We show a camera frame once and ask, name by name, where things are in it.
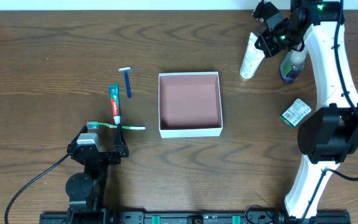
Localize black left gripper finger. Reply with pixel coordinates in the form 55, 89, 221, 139
113, 124, 126, 146
73, 126, 88, 142

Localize clear blue soap pump bottle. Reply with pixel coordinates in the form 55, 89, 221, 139
280, 50, 306, 84

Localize white lotion tube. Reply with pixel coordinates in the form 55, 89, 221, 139
239, 32, 265, 79

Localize green white soap packet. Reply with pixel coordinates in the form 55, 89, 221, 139
280, 98, 311, 128

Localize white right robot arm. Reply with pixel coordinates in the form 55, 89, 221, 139
253, 1, 358, 223

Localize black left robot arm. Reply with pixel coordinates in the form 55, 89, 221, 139
65, 125, 129, 224

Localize green white toothbrush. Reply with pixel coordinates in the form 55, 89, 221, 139
86, 121, 146, 130

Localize green red toothpaste tube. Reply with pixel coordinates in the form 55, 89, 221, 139
108, 84, 121, 125

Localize blue disposable razor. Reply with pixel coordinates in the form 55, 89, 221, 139
118, 67, 132, 98

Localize white box with pink inside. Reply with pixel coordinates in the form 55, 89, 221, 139
158, 72, 223, 138

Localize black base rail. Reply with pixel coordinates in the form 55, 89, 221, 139
39, 211, 352, 224

